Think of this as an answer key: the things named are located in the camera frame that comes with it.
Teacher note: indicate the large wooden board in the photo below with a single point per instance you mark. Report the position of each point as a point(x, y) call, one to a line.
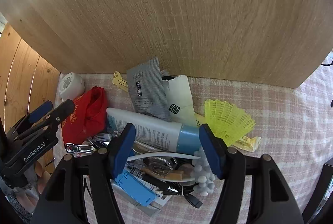
point(156, 18)

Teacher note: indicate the white tube blue cap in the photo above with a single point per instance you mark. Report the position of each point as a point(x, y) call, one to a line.
point(153, 130)

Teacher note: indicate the small metal clip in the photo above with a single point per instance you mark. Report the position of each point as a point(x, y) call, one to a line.
point(78, 148)

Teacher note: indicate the grey striped packet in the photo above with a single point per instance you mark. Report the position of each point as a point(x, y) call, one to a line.
point(148, 91)

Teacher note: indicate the white plug adapter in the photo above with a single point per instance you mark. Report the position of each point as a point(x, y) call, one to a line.
point(74, 83)

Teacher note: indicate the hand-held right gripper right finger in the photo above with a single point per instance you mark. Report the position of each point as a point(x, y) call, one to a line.
point(210, 153)

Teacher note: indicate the white paper packet green logo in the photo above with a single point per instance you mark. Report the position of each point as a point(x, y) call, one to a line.
point(179, 93)

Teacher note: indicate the blue phone stand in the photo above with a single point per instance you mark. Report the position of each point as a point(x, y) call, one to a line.
point(135, 187)

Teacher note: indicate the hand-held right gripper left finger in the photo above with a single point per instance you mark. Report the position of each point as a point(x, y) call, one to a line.
point(124, 153)

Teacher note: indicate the black pen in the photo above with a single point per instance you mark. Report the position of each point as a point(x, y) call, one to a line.
point(141, 172)

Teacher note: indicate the person's left hand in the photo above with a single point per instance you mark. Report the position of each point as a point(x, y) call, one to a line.
point(41, 173)

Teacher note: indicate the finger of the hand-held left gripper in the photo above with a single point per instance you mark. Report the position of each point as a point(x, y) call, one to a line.
point(39, 111)
point(61, 112)

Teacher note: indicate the red cloth bag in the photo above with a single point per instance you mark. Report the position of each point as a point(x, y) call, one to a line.
point(91, 114)

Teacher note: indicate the yellow shuttlecock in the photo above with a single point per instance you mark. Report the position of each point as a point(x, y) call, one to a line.
point(229, 119)

